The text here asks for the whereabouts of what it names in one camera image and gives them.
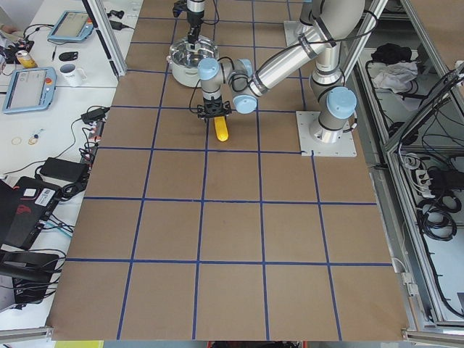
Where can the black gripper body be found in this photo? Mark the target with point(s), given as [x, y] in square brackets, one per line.
[212, 107]
[193, 20]

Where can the glass pot lid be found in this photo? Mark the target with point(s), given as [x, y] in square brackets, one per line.
[189, 55]

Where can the yellow corn cob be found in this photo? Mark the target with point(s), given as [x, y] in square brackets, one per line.
[221, 128]

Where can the pale green cooking pot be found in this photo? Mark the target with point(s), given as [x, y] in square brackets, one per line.
[185, 76]

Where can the black power adapter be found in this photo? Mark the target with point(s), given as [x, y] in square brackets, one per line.
[94, 115]

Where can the power strip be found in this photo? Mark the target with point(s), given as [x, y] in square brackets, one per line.
[93, 134]

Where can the far teach pendant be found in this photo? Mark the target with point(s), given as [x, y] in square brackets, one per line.
[73, 26]

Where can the teach pendant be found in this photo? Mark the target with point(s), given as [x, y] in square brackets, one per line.
[73, 26]
[30, 90]

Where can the white mug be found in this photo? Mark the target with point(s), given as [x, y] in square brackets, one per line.
[74, 76]

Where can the brown paper table mat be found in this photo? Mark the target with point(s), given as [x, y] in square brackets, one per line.
[181, 236]

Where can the large black power brick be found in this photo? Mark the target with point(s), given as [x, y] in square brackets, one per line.
[64, 170]

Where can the yellow drink can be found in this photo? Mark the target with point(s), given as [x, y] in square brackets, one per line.
[25, 59]

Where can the near teach pendant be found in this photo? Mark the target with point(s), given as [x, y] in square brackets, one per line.
[30, 90]

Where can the white crumpled cloth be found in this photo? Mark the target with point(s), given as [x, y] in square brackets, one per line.
[397, 78]

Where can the black laptop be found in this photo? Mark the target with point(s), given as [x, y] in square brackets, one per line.
[24, 209]

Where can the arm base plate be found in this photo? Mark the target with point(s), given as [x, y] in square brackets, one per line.
[293, 30]
[314, 140]

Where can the aluminium frame post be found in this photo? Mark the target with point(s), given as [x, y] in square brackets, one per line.
[104, 31]

